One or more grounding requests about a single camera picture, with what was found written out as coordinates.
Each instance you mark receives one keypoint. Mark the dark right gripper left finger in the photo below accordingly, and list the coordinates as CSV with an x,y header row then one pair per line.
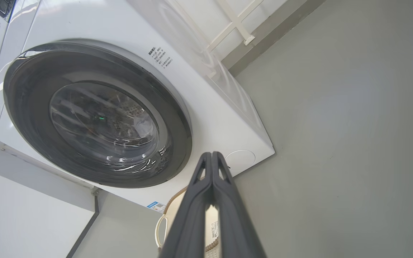
x,y
188,222

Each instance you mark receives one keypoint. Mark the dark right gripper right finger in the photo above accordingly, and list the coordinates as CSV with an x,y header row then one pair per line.
x,y
235,222

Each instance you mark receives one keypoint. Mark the washing machine glass door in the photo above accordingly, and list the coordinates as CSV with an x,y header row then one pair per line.
x,y
31,107

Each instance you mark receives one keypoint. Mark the white front-load washing machine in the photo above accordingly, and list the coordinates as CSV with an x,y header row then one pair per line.
x,y
210,107

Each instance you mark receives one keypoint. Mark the cream perforated basket brown rim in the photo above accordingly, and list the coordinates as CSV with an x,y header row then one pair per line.
x,y
167,222

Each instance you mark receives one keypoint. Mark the white basket product sticker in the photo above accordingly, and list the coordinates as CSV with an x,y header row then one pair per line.
x,y
214,229

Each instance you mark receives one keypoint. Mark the blue energy label sticker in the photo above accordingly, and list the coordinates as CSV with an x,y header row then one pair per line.
x,y
156,207

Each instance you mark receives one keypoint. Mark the round drain filter cover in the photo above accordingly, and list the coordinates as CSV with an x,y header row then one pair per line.
x,y
242,161

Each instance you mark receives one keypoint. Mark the white wall rail frame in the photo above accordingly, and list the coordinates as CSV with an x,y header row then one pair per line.
x,y
235,25

